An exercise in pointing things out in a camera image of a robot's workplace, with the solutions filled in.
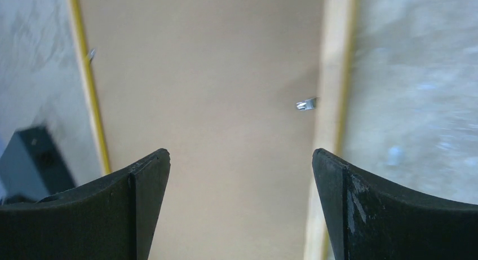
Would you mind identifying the brown backing board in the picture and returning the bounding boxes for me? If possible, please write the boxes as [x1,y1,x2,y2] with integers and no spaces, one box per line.
[76,0,326,260]

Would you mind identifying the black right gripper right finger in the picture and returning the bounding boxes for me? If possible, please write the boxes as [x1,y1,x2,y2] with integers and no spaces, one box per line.
[312,148,477,259]

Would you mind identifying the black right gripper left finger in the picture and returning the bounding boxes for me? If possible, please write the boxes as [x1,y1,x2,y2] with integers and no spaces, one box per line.
[1,148,171,259]

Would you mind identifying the black flat box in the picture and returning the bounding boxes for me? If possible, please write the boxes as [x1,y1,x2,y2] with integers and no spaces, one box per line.
[1,126,76,205]

